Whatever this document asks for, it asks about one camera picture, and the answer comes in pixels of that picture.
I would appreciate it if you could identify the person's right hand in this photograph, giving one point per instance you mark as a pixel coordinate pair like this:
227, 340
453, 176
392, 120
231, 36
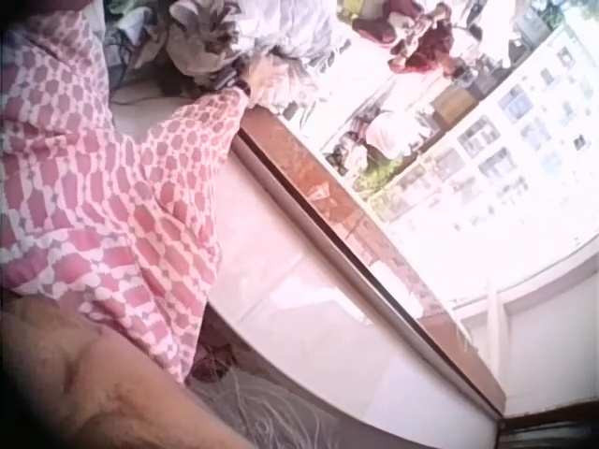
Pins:
263, 82

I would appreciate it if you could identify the white grey patterned cloth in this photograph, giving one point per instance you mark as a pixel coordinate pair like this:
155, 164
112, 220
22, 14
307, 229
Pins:
252, 28

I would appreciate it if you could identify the black wrist band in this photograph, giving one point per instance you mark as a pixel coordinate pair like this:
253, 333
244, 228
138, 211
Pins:
236, 84

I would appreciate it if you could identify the brown wooden window sill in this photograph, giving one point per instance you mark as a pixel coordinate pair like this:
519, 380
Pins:
327, 196

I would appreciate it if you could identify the green plants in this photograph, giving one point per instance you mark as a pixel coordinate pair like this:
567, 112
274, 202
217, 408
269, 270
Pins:
379, 175

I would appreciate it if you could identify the heap of red clothes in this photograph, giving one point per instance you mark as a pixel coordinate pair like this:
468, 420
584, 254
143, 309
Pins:
416, 33

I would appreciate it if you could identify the brown box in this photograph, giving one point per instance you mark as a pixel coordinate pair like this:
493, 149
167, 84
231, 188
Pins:
453, 105

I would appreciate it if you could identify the white apartment building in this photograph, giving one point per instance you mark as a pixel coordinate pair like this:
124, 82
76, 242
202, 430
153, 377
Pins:
515, 154

